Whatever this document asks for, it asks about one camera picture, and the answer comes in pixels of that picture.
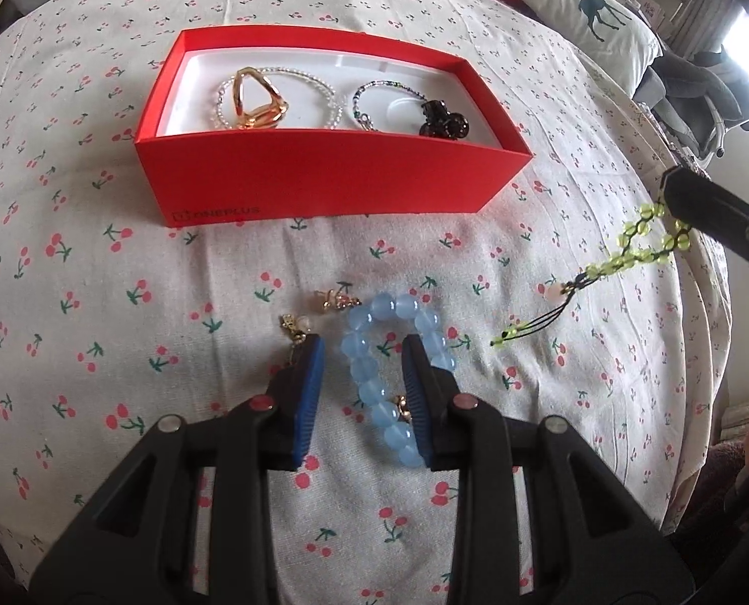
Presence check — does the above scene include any green bead bracelet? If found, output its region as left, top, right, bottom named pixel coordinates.
left=489, top=202, right=695, bottom=348

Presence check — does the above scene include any blue bead bracelet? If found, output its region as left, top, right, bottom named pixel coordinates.
left=339, top=291, right=460, bottom=470

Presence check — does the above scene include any gold hair claw clip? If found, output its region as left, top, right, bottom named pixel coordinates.
left=231, top=67, right=288, bottom=130

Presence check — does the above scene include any grey office chair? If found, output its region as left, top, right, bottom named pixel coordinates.
left=633, top=49, right=749, bottom=161

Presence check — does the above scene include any cherry print bed sheet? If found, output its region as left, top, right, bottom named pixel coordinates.
left=0, top=0, right=733, bottom=583

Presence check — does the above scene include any white deer print pillow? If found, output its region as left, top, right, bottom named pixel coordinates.
left=521, top=0, right=663, bottom=96

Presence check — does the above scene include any gold flower earring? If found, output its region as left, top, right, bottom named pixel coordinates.
left=315, top=289, right=362, bottom=313

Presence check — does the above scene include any red cardboard box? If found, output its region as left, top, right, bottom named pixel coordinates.
left=135, top=25, right=532, bottom=227

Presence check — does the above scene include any multicolour seed bead bracelet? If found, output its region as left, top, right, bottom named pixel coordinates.
left=350, top=79, right=429, bottom=134

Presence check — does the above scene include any white pearl bracelet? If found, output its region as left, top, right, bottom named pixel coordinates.
left=213, top=66, right=345, bottom=132

